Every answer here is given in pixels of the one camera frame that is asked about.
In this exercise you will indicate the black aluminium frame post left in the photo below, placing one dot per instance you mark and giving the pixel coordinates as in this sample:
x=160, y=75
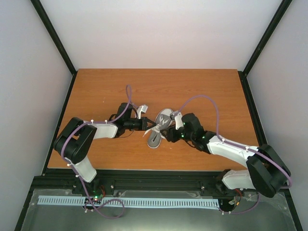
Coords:
x=53, y=35

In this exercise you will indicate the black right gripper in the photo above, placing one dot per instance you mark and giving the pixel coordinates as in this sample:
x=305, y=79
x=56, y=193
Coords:
x=171, y=136

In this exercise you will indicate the white shoelace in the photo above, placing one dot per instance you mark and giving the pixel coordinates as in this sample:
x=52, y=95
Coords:
x=162, y=122

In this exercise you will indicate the black left table side rail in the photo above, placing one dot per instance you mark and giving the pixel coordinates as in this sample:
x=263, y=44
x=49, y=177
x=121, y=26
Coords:
x=60, y=115

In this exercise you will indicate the light blue slotted cable duct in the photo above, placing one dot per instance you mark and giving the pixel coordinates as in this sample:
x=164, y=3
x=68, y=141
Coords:
x=131, y=202

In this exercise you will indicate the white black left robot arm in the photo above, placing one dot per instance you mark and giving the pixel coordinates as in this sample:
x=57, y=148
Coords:
x=74, y=142

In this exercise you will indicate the black table side rail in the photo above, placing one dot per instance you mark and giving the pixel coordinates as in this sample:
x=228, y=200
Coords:
x=260, y=135
x=60, y=115

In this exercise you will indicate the grey metal base plate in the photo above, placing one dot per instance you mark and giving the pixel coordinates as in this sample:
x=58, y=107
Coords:
x=254, y=213

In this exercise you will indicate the black right table side rail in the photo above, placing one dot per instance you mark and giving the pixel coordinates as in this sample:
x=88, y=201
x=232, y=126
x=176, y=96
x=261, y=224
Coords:
x=260, y=135

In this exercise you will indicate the grey canvas sneaker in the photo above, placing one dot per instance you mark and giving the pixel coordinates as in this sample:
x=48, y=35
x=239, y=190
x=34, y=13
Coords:
x=154, y=139

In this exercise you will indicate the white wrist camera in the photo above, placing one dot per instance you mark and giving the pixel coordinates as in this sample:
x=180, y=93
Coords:
x=141, y=110
x=177, y=117

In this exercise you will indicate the black aluminium frame post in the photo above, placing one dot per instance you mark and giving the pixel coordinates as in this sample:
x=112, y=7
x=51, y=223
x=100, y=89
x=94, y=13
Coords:
x=281, y=10
x=53, y=35

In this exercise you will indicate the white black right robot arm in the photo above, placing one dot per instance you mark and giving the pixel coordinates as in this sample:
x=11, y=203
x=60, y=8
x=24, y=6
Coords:
x=265, y=171

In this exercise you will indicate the black aluminium frame post right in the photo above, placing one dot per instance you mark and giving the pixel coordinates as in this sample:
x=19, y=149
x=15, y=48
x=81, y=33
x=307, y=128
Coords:
x=281, y=10

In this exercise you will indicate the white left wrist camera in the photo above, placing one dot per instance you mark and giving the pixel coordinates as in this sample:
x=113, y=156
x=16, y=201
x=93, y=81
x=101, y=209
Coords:
x=141, y=110

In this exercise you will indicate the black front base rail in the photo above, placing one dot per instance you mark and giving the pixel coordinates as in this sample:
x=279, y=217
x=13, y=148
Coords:
x=111, y=182

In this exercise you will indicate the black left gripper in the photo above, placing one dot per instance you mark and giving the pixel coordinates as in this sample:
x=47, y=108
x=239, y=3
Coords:
x=143, y=125

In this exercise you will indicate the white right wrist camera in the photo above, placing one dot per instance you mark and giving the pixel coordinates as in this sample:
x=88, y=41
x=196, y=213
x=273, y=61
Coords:
x=177, y=117

